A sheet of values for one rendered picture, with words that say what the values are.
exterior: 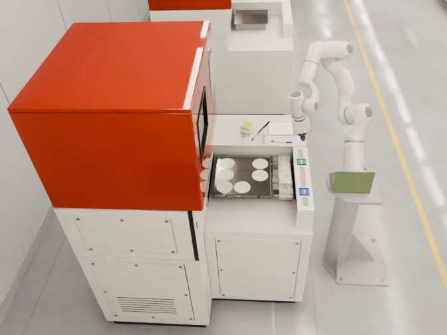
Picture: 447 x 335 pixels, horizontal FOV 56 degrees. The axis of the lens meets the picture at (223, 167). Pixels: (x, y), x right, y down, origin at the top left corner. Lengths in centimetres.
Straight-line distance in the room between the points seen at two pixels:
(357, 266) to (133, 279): 168
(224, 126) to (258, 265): 97
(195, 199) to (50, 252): 199
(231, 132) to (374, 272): 149
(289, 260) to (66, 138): 150
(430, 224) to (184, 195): 241
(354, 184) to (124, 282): 151
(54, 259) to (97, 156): 189
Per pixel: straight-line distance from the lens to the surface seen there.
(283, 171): 272
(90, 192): 208
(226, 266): 274
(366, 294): 329
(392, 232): 369
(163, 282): 259
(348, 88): 271
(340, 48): 264
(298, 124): 252
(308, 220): 247
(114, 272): 259
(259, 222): 251
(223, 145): 279
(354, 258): 340
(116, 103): 175
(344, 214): 289
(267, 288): 294
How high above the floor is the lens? 275
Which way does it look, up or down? 43 degrees down
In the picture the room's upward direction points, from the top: 4 degrees counter-clockwise
